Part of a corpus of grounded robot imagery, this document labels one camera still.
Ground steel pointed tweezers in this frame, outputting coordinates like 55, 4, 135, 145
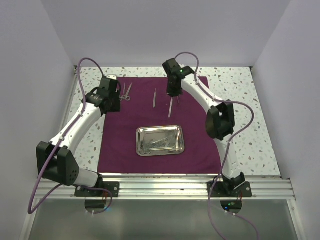
168, 97, 174, 118

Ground steel surgical scissors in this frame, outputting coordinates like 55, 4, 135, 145
124, 83, 133, 101

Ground steel forceps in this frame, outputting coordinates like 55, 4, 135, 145
152, 88, 157, 108

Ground purple surgical cloth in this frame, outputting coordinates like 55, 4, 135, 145
97, 77, 221, 174

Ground stainless steel instrument tray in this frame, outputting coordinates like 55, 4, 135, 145
136, 125, 185, 157

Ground steel hemostat clamp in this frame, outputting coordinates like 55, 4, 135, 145
120, 84, 128, 101

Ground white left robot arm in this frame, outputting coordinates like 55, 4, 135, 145
36, 75, 121, 197

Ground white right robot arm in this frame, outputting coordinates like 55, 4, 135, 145
162, 58, 246, 197

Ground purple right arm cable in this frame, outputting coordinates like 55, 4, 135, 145
174, 51, 260, 240

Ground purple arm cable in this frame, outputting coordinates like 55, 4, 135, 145
27, 57, 113, 215
174, 51, 260, 240

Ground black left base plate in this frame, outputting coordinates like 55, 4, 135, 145
74, 180, 120, 198

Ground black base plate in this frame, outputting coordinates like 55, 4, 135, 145
206, 181, 253, 198
74, 180, 120, 198

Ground aluminium front rail frame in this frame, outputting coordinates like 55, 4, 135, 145
31, 176, 297, 201

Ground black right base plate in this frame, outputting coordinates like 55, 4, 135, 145
206, 181, 253, 198

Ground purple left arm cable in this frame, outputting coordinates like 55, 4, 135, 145
27, 57, 113, 215

